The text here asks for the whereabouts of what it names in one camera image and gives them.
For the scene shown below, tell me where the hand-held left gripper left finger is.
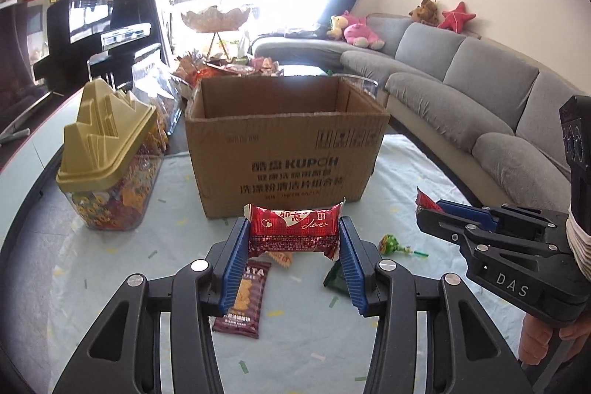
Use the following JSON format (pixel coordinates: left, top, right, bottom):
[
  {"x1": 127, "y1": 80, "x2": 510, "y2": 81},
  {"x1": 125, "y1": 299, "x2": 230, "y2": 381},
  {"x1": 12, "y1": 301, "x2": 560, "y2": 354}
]
[{"x1": 53, "y1": 216, "x2": 252, "y2": 394}]

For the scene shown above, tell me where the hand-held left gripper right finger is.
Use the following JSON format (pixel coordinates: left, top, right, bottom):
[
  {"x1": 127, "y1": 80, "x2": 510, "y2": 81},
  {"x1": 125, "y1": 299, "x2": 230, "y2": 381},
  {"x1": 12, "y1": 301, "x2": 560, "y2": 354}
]
[{"x1": 338, "y1": 216, "x2": 539, "y2": 394}]

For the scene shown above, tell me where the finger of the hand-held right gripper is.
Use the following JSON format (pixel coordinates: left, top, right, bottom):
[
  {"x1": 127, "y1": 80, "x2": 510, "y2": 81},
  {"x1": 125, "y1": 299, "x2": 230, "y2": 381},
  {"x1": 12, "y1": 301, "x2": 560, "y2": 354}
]
[
  {"x1": 414, "y1": 207, "x2": 561, "y2": 265},
  {"x1": 436, "y1": 199, "x2": 568, "y2": 233}
]

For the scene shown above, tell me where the red triangular snack packet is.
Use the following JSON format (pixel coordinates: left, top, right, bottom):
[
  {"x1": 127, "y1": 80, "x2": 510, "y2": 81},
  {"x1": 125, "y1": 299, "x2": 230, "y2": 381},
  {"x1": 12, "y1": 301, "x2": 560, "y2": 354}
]
[{"x1": 414, "y1": 186, "x2": 444, "y2": 215}]

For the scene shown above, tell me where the dark red heart-print snack packet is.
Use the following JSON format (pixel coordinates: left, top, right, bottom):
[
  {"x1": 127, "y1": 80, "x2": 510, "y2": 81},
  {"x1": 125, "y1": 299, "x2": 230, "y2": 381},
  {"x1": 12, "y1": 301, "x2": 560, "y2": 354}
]
[{"x1": 244, "y1": 199, "x2": 346, "y2": 261}]

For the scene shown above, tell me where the brown cardboard box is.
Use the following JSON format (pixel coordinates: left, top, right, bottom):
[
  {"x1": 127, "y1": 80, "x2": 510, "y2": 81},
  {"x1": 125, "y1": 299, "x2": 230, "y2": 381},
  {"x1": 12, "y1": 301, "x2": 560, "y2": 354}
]
[{"x1": 185, "y1": 75, "x2": 391, "y2": 219}]

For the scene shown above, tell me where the person's right hand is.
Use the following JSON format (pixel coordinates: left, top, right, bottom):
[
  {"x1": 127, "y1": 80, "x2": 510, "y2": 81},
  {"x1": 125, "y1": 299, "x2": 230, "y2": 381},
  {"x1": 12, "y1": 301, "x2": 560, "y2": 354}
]
[{"x1": 517, "y1": 311, "x2": 591, "y2": 367}]

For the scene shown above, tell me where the dark green snack packet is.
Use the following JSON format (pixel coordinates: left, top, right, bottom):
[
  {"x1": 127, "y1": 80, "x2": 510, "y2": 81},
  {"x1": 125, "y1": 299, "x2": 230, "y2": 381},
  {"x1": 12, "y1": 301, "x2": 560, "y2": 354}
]
[{"x1": 322, "y1": 258, "x2": 356, "y2": 298}]

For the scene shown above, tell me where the green lollipop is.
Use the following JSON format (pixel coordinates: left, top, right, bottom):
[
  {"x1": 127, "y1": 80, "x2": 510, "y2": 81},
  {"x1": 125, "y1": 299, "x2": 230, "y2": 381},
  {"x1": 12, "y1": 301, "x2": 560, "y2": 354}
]
[{"x1": 379, "y1": 234, "x2": 429, "y2": 258}]

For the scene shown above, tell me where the brown biscuit packet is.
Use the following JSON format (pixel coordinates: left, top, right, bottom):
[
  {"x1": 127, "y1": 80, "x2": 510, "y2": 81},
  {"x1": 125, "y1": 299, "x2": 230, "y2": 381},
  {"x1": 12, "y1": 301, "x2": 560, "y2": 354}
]
[{"x1": 212, "y1": 258, "x2": 272, "y2": 339}]

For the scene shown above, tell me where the beige snack packet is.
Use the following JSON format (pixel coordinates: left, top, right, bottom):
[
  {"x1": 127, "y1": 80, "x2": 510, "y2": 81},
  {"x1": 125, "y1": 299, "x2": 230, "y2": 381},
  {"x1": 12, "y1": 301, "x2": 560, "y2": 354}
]
[{"x1": 265, "y1": 251, "x2": 294, "y2": 270}]

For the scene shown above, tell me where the grey sofa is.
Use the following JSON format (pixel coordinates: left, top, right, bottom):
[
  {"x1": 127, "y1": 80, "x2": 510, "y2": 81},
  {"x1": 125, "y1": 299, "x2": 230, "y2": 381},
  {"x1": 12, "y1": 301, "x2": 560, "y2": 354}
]
[{"x1": 253, "y1": 13, "x2": 591, "y2": 210}]

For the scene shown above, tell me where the clear hexagonal snack jar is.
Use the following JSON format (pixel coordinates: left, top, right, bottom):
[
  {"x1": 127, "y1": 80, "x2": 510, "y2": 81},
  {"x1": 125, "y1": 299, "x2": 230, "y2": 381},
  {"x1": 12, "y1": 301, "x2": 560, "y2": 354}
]
[{"x1": 330, "y1": 73, "x2": 379, "y2": 100}]

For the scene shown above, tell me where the clear jar with gold lid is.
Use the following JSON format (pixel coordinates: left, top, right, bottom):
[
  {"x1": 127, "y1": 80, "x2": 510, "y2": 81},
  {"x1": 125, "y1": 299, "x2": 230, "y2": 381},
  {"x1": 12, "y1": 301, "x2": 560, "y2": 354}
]
[{"x1": 56, "y1": 80, "x2": 169, "y2": 232}]

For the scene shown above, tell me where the clear snack bag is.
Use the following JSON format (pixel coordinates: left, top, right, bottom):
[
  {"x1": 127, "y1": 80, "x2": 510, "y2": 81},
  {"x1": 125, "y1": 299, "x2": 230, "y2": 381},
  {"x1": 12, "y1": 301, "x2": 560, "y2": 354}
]
[{"x1": 131, "y1": 52, "x2": 185, "y2": 145}]

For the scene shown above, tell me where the pink star pillow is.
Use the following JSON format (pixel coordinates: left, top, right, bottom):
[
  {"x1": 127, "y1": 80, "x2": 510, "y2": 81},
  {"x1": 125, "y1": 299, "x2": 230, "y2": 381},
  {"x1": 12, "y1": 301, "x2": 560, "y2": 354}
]
[{"x1": 438, "y1": 1, "x2": 476, "y2": 31}]

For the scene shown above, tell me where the pile of snack packets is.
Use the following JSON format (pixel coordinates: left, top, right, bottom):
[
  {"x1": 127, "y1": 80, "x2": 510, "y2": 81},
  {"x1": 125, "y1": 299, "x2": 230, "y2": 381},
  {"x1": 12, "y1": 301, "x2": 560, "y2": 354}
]
[{"x1": 173, "y1": 55, "x2": 284, "y2": 88}]

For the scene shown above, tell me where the brown plush toy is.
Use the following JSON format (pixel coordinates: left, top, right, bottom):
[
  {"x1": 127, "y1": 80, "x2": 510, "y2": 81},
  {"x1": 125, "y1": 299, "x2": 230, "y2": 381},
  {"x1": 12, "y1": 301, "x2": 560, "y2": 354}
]
[{"x1": 409, "y1": 0, "x2": 441, "y2": 27}]

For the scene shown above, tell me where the pink plush toy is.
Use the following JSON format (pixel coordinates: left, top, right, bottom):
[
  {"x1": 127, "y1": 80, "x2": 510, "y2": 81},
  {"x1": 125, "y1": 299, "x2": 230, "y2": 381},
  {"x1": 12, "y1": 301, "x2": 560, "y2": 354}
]
[{"x1": 344, "y1": 10, "x2": 385, "y2": 50}]

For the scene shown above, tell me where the yellow plush toy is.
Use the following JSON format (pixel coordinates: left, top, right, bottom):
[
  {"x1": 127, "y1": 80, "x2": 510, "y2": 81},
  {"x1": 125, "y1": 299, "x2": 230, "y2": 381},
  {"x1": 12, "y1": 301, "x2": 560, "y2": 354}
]
[{"x1": 327, "y1": 14, "x2": 349, "y2": 40}]

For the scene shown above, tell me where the white television cabinet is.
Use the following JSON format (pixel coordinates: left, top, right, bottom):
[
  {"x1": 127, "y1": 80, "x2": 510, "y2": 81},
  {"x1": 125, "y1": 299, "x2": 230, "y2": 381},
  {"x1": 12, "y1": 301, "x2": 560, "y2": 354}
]
[{"x1": 0, "y1": 92, "x2": 88, "y2": 210}]

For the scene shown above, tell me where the shell-shaped bowl on stand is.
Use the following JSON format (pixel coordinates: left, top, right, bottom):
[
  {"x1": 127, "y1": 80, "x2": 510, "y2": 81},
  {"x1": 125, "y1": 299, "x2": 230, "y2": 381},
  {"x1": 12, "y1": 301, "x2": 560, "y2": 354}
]
[{"x1": 181, "y1": 5, "x2": 252, "y2": 58}]

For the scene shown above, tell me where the black piano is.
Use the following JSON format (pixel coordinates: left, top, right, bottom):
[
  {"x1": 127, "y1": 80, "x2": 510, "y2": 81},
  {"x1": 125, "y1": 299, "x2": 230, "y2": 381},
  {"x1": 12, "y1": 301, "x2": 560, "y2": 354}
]
[{"x1": 33, "y1": 0, "x2": 162, "y2": 99}]

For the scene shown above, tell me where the black television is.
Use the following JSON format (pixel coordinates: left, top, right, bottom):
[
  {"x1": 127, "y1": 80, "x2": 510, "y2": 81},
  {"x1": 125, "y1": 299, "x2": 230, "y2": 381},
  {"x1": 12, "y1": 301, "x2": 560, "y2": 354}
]
[{"x1": 0, "y1": 1, "x2": 51, "y2": 131}]

